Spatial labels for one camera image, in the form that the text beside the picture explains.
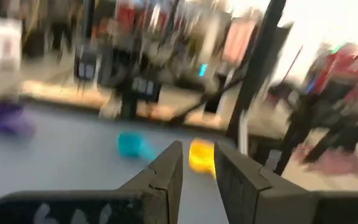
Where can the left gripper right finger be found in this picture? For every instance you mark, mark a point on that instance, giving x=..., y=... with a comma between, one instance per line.
x=250, y=199

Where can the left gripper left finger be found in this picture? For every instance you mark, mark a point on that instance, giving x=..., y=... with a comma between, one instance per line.
x=154, y=199

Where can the teal measuring cup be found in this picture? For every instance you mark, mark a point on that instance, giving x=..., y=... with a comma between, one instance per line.
x=130, y=144

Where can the yellow measuring cup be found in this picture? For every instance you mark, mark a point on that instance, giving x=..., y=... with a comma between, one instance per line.
x=201, y=157

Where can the purple measuring cup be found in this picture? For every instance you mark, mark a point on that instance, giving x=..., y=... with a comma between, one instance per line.
x=5, y=119

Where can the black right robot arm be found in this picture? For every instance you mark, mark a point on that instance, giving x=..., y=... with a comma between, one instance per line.
x=129, y=99

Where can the pink hanging cloth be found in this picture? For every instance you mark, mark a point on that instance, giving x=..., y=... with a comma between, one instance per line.
x=238, y=42

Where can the white trash bin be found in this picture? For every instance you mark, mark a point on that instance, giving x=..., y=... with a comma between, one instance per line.
x=3, y=43

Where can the silver metal rail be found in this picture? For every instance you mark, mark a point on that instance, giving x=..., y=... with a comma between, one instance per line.
x=243, y=132

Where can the black diagonal frame brace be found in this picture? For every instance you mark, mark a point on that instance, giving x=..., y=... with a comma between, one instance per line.
x=204, y=101

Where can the black frame post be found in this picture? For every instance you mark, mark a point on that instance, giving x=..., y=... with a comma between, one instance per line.
x=256, y=62

